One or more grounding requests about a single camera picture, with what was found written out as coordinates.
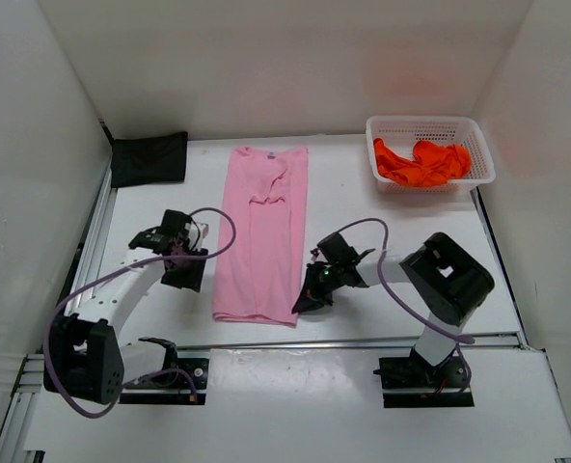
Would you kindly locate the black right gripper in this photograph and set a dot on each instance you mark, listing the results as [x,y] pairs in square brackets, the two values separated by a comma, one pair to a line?
[312,297]

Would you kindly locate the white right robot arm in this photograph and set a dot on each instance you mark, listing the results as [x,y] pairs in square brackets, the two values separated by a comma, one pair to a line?
[450,282]

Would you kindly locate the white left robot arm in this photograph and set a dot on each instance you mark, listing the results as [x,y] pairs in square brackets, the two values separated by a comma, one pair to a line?
[88,360]

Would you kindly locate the black t shirt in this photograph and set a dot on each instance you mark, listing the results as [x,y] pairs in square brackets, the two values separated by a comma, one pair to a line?
[151,160]

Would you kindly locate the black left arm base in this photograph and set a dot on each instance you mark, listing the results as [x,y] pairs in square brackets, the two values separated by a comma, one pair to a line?
[174,388]

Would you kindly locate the aluminium table edge rail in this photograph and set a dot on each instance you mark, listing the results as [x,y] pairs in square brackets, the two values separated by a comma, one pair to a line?
[486,341]

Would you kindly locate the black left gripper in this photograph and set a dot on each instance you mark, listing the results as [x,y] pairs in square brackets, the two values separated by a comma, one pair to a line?
[192,280]

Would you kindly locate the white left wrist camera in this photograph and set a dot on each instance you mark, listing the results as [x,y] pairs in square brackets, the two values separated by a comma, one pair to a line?
[198,232]

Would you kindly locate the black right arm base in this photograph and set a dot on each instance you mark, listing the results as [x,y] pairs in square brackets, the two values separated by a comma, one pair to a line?
[411,383]

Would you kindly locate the white plastic laundry basket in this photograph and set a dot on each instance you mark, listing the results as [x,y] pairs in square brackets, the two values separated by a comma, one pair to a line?
[401,133]

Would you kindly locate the orange t shirt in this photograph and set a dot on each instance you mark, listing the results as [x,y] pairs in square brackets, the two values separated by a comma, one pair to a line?
[431,165]

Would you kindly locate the pink t shirt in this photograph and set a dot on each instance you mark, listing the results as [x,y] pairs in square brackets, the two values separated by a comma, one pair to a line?
[259,278]

